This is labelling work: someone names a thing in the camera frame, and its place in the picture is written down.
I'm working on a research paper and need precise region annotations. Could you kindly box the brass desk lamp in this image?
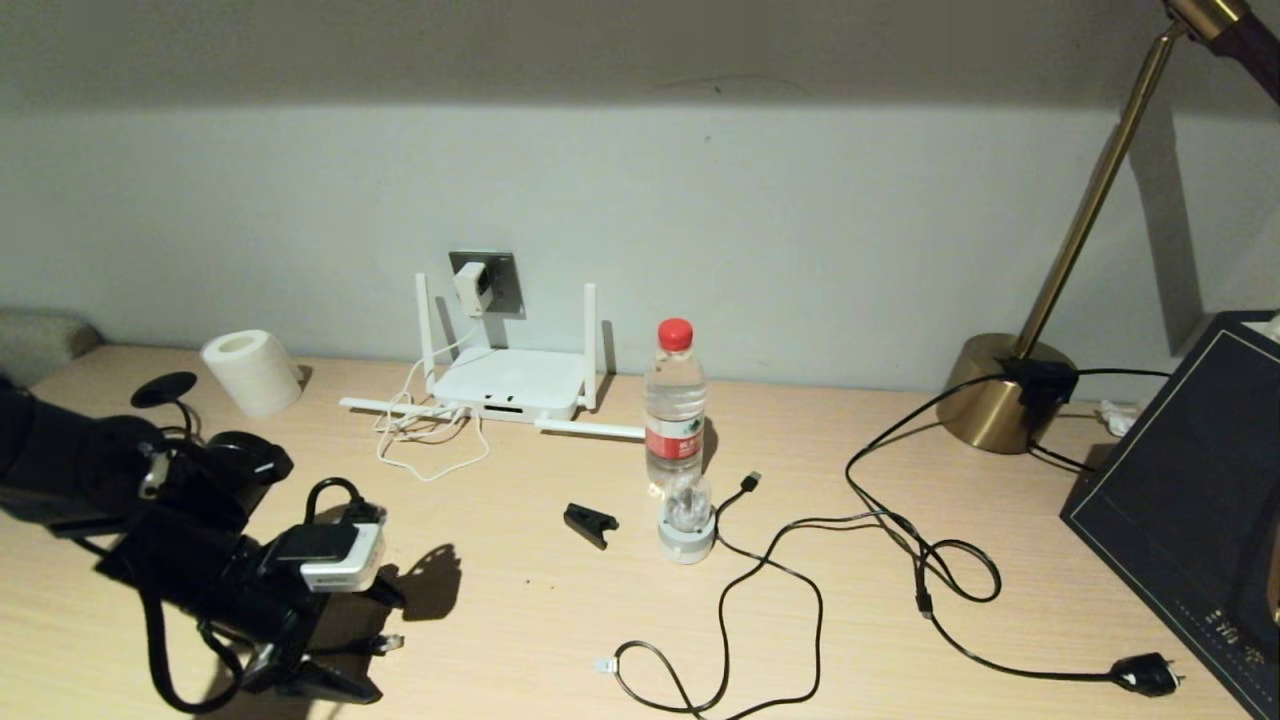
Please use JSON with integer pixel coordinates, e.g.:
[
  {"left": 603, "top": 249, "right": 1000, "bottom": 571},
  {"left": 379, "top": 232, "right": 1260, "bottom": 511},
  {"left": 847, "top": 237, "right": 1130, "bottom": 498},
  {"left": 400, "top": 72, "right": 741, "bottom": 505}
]
[{"left": 935, "top": 0, "right": 1280, "bottom": 457}]

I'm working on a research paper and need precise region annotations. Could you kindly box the black box on lamp cord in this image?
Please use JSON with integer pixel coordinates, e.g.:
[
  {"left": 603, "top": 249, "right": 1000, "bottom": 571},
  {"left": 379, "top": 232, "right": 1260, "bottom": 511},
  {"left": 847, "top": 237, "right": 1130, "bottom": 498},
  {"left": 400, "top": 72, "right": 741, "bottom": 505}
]
[{"left": 995, "top": 357, "right": 1079, "bottom": 411}]

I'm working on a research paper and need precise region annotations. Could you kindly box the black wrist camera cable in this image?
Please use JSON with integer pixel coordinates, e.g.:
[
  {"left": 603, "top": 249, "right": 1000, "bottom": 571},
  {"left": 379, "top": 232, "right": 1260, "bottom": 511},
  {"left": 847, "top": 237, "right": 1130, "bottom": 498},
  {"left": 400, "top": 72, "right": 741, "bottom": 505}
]
[{"left": 140, "top": 478, "right": 389, "bottom": 714}]

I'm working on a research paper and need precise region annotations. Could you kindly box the grey cushion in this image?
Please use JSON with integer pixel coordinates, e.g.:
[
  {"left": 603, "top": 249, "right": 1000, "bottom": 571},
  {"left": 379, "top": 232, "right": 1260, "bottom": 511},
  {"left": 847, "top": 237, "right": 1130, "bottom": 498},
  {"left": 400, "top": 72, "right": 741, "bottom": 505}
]
[{"left": 0, "top": 308, "right": 104, "bottom": 386}]

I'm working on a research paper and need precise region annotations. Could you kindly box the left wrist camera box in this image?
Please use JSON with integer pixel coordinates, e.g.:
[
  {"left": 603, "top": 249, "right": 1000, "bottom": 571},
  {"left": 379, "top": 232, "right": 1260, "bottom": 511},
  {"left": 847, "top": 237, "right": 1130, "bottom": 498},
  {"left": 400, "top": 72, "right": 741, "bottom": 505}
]
[{"left": 268, "top": 520, "right": 387, "bottom": 593}]

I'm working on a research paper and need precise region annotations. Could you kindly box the black USB cable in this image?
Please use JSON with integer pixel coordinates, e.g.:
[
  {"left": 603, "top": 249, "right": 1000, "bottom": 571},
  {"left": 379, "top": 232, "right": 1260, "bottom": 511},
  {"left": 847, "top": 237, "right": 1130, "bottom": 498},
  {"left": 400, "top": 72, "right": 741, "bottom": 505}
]
[{"left": 597, "top": 472, "right": 936, "bottom": 720}]

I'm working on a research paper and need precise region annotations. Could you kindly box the white power adapter with cord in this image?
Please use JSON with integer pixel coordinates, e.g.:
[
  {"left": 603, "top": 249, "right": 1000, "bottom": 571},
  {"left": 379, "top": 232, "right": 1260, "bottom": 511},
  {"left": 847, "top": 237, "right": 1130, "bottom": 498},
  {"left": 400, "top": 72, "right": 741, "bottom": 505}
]
[{"left": 375, "top": 315, "right": 493, "bottom": 484}]

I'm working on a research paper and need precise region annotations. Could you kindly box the grey wall socket plate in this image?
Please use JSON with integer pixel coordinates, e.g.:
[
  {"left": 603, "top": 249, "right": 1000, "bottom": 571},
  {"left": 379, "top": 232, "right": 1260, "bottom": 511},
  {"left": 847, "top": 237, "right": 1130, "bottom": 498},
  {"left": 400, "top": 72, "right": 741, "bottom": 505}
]
[{"left": 449, "top": 251, "right": 526, "bottom": 320}]

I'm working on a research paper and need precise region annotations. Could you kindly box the black lamp power cord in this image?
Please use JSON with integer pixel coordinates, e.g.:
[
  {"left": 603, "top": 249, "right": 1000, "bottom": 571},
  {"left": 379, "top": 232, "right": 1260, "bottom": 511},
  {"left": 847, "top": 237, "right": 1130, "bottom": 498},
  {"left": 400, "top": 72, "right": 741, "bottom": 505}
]
[{"left": 845, "top": 368, "right": 1186, "bottom": 698}]

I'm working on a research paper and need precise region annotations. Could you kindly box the white toilet paper roll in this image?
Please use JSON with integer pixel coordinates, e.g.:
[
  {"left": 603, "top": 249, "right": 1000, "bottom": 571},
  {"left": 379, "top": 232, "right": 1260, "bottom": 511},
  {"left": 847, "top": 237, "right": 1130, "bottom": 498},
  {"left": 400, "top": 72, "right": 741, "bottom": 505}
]
[{"left": 200, "top": 330, "right": 304, "bottom": 418}]

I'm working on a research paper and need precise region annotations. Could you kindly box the white router with antennas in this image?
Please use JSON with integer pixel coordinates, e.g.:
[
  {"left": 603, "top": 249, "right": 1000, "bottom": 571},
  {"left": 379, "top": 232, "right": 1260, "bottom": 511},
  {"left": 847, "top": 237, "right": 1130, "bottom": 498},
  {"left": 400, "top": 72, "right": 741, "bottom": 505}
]
[{"left": 339, "top": 272, "right": 647, "bottom": 442}]

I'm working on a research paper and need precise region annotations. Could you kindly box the water bottle red cap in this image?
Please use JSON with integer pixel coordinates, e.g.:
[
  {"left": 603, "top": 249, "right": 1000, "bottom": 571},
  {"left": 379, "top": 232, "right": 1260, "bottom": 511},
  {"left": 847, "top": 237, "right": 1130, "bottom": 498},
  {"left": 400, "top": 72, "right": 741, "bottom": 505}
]
[{"left": 644, "top": 319, "right": 708, "bottom": 496}]

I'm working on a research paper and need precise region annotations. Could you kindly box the black ethernet cable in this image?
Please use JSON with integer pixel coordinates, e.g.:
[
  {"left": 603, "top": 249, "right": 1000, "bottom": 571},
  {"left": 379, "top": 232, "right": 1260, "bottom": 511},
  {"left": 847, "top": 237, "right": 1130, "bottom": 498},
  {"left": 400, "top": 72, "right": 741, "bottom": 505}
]
[{"left": 175, "top": 400, "right": 406, "bottom": 661}]

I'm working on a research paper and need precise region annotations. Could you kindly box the small black clip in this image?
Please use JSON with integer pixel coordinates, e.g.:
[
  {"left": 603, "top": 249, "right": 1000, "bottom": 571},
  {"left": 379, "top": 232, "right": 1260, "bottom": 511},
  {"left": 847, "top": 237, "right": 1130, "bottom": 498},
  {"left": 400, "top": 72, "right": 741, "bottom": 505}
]
[{"left": 563, "top": 503, "right": 621, "bottom": 550}]

